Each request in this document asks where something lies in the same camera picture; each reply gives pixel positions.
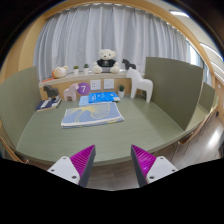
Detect pink horse figure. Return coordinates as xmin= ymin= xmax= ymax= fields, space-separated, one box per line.
xmin=63 ymin=82 xmax=80 ymax=102

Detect dark grey horse figure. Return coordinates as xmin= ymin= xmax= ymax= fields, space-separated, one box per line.
xmin=43 ymin=84 xmax=61 ymax=101

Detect bright blue book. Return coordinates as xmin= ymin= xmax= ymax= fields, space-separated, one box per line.
xmin=88 ymin=91 xmax=121 ymax=103

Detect white curtain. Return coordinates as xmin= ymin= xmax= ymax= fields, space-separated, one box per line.
xmin=33 ymin=3 xmax=198 ymax=83

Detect wooden chair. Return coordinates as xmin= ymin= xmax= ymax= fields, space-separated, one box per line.
xmin=171 ymin=108 xmax=218 ymax=162

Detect cream teddy bear black shirt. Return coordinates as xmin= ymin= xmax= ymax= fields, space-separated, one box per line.
xmin=91 ymin=48 xmax=121 ymax=75

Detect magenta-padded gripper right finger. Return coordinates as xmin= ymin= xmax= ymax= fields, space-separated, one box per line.
xmin=130 ymin=144 xmax=179 ymax=188

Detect white wall socket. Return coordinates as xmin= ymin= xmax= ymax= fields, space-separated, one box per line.
xmin=103 ymin=78 xmax=115 ymax=90
xmin=89 ymin=79 xmax=102 ymax=91

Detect green partition panel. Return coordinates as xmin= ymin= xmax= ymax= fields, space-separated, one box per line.
xmin=199 ymin=81 xmax=216 ymax=113
xmin=0 ymin=65 xmax=43 ymax=149
xmin=143 ymin=56 xmax=204 ymax=132

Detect round purple number sign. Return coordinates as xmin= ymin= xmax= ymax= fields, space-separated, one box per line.
xmin=77 ymin=82 xmax=91 ymax=97

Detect large white horse figure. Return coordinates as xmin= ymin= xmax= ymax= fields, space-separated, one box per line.
xmin=125 ymin=67 xmax=154 ymax=104

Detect light blue book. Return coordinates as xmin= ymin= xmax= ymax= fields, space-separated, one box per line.
xmin=78 ymin=95 xmax=90 ymax=107

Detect small black horse figure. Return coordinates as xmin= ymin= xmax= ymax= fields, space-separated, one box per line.
xmin=121 ymin=58 xmax=137 ymax=71

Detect round cream plush toy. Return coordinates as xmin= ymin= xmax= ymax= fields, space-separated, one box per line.
xmin=51 ymin=65 xmax=70 ymax=80

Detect ceiling lights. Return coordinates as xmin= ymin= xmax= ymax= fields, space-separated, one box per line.
xmin=168 ymin=9 xmax=224 ymax=81

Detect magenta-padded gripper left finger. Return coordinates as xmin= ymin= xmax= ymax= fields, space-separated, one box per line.
xmin=47 ymin=144 xmax=97 ymax=188

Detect navy blue book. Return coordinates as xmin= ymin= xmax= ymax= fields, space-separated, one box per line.
xmin=35 ymin=97 xmax=63 ymax=112

